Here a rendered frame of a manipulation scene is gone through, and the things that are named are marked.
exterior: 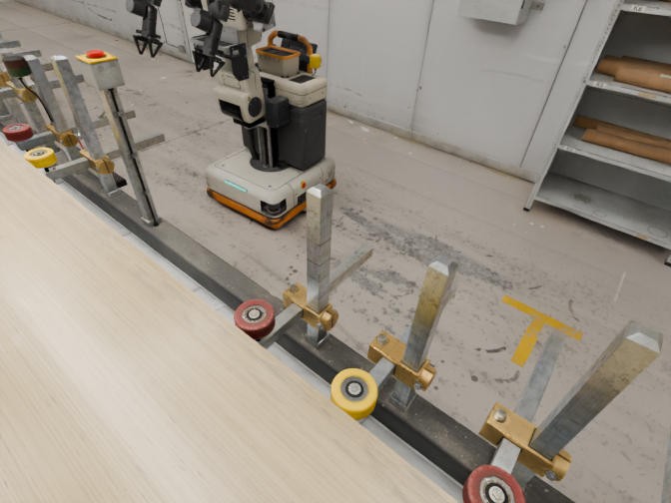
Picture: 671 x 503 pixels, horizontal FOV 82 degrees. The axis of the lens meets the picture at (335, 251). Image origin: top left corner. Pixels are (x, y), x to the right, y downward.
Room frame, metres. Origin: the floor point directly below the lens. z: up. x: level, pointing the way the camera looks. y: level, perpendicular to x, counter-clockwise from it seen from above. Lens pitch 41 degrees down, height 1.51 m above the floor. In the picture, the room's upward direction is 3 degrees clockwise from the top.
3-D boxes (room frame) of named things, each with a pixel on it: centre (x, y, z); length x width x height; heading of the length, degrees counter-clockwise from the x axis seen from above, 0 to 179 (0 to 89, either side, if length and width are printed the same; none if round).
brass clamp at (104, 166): (1.19, 0.86, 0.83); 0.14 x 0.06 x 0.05; 53
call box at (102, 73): (1.03, 0.63, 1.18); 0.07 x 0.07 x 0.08; 53
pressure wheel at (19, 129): (1.25, 1.14, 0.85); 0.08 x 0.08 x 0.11
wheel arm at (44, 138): (1.41, 1.03, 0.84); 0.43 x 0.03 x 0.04; 143
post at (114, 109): (1.02, 0.63, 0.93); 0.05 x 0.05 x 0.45; 53
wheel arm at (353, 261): (0.65, 0.04, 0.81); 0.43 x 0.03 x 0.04; 143
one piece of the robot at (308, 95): (2.36, 0.41, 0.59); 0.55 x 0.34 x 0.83; 57
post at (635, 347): (0.29, -0.37, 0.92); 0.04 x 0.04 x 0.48; 53
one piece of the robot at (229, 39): (2.04, 0.61, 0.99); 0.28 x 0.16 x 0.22; 57
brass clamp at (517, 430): (0.30, -0.35, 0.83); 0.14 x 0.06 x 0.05; 53
